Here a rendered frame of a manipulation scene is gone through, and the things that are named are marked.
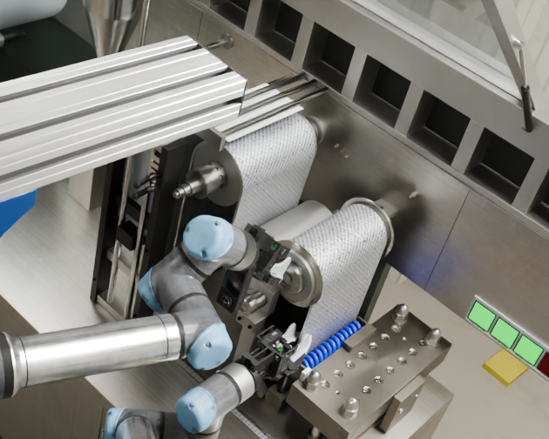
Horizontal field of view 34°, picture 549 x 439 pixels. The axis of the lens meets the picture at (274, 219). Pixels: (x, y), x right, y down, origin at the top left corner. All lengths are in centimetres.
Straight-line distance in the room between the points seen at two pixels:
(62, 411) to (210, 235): 89
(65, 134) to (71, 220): 164
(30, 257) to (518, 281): 115
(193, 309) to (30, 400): 98
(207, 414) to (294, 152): 60
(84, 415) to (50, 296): 29
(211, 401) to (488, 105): 78
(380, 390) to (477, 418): 153
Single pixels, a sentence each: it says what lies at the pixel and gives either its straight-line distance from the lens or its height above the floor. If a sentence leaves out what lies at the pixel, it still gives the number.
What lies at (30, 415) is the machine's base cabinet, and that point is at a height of 53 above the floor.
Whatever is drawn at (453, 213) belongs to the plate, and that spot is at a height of 136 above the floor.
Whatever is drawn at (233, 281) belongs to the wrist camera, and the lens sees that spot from 167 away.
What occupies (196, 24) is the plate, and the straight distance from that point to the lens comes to 228.
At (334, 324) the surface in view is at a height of 107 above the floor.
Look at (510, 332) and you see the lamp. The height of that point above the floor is 120.
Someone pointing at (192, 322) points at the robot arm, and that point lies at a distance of 145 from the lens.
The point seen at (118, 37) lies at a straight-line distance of 213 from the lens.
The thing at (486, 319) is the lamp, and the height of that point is 119.
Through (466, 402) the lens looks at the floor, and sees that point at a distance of 352.
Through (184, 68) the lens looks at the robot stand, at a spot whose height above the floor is 203.
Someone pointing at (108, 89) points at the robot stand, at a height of 203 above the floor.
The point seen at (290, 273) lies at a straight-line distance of 181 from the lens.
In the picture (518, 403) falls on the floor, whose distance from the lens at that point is 363.
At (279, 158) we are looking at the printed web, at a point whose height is 138.
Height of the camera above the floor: 247
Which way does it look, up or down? 39 degrees down
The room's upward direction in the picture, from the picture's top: 16 degrees clockwise
